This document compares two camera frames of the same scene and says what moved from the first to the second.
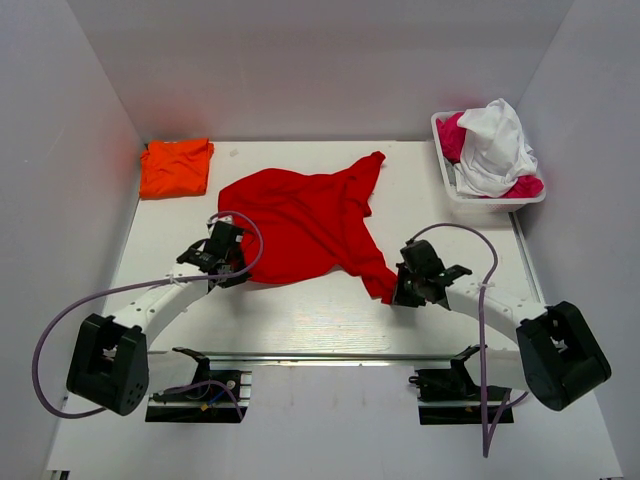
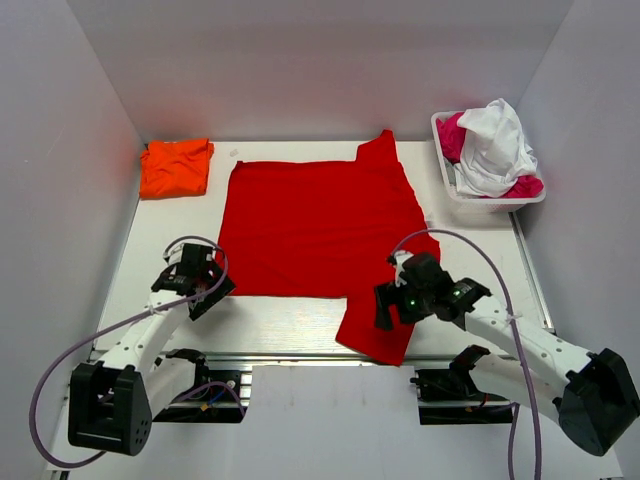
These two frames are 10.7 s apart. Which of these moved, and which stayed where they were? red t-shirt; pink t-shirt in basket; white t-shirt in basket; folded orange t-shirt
Moved: red t-shirt
Stayed: folded orange t-shirt; white t-shirt in basket; pink t-shirt in basket
